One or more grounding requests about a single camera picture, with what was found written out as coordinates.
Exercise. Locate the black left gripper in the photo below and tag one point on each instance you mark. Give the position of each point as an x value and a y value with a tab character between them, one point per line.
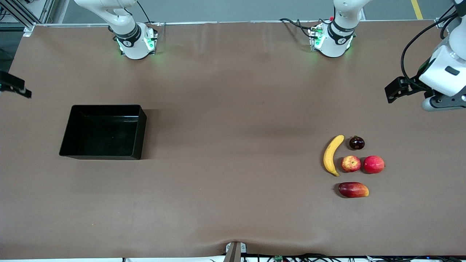
410	86

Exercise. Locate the red yellow apple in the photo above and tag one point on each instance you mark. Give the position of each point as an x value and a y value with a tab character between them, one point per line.
351	163

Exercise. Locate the yellow banana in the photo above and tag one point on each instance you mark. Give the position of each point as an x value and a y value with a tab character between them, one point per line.
329	156

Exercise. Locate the black plastic box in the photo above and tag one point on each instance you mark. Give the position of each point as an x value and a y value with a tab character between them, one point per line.
103	134

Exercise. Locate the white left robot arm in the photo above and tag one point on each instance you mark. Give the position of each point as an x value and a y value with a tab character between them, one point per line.
440	69

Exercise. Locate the dark purple mangosteen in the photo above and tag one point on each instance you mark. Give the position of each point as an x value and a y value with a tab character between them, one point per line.
356	143

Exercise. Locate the red yellow mango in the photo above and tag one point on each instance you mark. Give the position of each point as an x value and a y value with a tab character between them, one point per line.
353	190

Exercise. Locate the brown table cover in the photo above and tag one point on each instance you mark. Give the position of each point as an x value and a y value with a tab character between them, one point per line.
218	182

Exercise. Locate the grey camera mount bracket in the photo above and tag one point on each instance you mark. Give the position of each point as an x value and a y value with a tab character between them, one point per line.
233	251

